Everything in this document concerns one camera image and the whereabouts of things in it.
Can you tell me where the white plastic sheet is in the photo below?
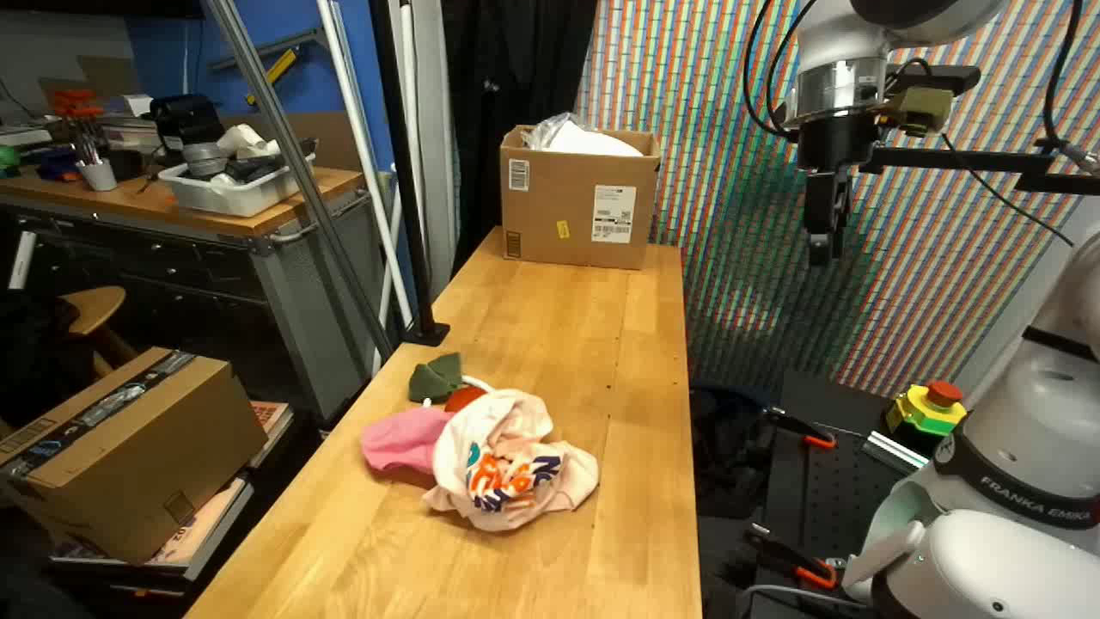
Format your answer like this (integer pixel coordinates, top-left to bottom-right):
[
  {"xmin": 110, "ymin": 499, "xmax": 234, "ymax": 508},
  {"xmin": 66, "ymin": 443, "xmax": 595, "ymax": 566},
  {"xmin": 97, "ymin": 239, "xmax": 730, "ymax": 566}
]
[{"xmin": 526, "ymin": 110, "xmax": 648, "ymax": 162}]

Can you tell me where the black curtain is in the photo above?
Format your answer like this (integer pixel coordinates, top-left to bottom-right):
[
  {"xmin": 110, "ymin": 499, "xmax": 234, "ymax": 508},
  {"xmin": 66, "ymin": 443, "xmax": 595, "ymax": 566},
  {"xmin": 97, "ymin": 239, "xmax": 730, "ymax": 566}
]
[{"xmin": 440, "ymin": 0, "xmax": 602, "ymax": 272}]

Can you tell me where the white cup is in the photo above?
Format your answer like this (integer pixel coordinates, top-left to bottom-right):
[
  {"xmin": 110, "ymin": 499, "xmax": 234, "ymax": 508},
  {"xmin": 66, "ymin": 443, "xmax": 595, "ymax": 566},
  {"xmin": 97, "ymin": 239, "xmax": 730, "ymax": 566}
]
[{"xmin": 76, "ymin": 152, "xmax": 120, "ymax": 196}]

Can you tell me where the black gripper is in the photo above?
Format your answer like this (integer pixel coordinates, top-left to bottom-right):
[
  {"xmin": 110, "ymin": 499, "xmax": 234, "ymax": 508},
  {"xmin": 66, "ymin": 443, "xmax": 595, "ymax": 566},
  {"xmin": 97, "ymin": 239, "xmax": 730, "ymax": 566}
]
[{"xmin": 797, "ymin": 112, "xmax": 867, "ymax": 269}]

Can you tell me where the black vertical post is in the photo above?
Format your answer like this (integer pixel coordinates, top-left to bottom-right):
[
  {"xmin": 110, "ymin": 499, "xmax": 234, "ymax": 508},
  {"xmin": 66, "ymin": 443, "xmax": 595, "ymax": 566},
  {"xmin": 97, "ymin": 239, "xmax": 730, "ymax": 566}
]
[{"xmin": 365, "ymin": 0, "xmax": 454, "ymax": 350}]

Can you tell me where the black device on bench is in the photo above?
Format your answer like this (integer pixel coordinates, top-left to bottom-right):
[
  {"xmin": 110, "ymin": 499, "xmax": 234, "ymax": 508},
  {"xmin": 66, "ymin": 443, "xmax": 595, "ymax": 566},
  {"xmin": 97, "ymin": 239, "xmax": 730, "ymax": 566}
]
[{"xmin": 148, "ymin": 94, "xmax": 226, "ymax": 147}]

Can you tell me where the yellow red emergency stop button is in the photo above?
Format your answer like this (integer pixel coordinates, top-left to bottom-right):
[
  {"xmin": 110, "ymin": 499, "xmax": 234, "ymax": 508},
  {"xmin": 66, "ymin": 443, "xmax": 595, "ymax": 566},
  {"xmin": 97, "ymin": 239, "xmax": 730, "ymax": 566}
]
[{"xmin": 886, "ymin": 374, "xmax": 974, "ymax": 441}]

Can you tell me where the open cardboard box with label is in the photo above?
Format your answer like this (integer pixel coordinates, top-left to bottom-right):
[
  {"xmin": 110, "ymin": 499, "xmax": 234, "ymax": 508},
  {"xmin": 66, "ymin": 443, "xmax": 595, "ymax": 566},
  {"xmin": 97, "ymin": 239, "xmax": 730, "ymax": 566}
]
[{"xmin": 498, "ymin": 119, "xmax": 664, "ymax": 272}]

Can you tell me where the black control box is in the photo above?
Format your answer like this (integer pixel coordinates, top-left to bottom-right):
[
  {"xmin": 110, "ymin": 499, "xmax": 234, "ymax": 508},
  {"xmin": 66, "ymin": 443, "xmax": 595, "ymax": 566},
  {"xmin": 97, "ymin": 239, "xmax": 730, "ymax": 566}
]
[{"xmin": 760, "ymin": 371, "xmax": 923, "ymax": 577}]

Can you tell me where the silver metal pole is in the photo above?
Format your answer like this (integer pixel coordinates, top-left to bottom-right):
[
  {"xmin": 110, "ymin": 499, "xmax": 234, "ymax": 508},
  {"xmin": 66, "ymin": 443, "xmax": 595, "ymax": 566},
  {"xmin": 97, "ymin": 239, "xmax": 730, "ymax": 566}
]
[{"xmin": 204, "ymin": 0, "xmax": 399, "ymax": 356}]

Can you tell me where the white plastic tray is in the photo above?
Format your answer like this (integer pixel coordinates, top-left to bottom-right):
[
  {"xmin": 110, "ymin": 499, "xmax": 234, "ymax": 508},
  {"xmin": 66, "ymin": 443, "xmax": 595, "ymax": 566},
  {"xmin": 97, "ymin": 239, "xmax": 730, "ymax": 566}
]
[{"xmin": 154, "ymin": 152, "xmax": 308, "ymax": 220}]

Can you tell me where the white tube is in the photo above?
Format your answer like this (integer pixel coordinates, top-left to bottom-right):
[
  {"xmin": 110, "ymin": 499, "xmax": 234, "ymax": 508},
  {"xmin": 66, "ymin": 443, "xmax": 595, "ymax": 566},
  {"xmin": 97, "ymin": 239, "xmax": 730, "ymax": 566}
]
[{"xmin": 317, "ymin": 0, "xmax": 421, "ymax": 337}]

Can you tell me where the black stereo camera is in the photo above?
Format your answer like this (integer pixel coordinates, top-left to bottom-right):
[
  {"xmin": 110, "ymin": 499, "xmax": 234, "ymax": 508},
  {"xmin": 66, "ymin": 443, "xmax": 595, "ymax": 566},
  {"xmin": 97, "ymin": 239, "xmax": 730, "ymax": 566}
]
[{"xmin": 886, "ymin": 61, "xmax": 982, "ymax": 97}]

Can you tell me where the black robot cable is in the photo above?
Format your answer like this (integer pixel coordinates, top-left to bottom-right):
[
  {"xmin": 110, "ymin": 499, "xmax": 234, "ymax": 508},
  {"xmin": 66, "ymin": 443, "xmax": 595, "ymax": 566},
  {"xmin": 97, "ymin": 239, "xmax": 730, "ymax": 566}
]
[{"xmin": 740, "ymin": 0, "xmax": 1088, "ymax": 152}]

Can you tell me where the wooden stool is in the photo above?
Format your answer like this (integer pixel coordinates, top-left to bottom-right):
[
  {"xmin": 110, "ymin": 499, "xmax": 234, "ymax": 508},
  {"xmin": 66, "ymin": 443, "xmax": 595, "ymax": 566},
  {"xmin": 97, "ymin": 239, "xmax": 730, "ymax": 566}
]
[{"xmin": 54, "ymin": 282, "xmax": 136, "ymax": 382}]

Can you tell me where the wooden workbench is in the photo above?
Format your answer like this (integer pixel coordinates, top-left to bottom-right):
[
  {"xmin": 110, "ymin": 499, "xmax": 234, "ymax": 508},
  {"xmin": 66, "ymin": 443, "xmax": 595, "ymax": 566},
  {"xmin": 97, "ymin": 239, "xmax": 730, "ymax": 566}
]
[{"xmin": 0, "ymin": 166, "xmax": 390, "ymax": 424}]

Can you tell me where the white panel strip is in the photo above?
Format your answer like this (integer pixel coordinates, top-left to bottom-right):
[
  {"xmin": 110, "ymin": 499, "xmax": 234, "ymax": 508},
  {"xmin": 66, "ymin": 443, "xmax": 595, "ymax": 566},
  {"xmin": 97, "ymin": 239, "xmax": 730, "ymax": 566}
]
[{"xmin": 390, "ymin": 0, "xmax": 460, "ymax": 296}]

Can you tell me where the black clamp orange handle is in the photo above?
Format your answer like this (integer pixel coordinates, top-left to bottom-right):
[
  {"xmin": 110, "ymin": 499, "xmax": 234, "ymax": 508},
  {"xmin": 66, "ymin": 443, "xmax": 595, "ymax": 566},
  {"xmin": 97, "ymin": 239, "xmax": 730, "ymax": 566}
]
[
  {"xmin": 765, "ymin": 405, "xmax": 845, "ymax": 452},
  {"xmin": 751, "ymin": 518, "xmax": 845, "ymax": 596}
]

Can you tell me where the cardboard box with black tape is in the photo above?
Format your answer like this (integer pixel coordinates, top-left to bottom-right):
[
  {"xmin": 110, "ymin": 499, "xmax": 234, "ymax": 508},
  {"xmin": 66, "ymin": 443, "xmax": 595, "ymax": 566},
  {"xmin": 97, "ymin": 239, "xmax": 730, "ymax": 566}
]
[{"xmin": 0, "ymin": 342, "xmax": 267, "ymax": 563}]

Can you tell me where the black camera mounting bar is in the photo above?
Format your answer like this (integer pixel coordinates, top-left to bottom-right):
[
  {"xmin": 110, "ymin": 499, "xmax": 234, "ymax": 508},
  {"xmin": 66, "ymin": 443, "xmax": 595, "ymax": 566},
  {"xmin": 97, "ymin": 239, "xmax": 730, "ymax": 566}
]
[{"xmin": 859, "ymin": 138, "xmax": 1100, "ymax": 196}]

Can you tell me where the pink cloth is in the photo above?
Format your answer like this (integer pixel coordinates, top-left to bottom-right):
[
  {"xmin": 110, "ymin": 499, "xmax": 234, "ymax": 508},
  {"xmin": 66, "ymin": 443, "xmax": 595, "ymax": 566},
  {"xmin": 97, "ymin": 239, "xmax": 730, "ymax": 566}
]
[{"xmin": 357, "ymin": 403, "xmax": 454, "ymax": 483}]

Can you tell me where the green plush leaf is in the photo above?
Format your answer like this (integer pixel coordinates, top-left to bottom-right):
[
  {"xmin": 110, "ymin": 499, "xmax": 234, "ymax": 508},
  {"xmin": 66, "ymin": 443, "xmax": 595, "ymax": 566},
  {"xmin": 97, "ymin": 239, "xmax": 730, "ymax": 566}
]
[{"xmin": 405, "ymin": 350, "xmax": 469, "ymax": 405}]

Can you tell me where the white moulded part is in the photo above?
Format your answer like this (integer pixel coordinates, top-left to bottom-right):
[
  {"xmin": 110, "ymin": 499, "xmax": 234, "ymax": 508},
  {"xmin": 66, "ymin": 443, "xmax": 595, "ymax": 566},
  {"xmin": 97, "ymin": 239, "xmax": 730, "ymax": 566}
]
[{"xmin": 184, "ymin": 119, "xmax": 287, "ymax": 182}]

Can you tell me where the white printed t-shirt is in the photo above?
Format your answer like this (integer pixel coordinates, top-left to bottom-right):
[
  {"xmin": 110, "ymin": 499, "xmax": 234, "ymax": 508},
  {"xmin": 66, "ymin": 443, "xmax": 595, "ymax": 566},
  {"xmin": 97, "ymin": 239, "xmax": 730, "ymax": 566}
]
[{"xmin": 422, "ymin": 388, "xmax": 602, "ymax": 536}]

